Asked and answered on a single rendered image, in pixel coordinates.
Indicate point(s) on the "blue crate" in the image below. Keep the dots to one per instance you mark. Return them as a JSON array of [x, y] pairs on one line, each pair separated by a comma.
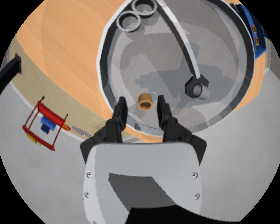
[[249, 19]]

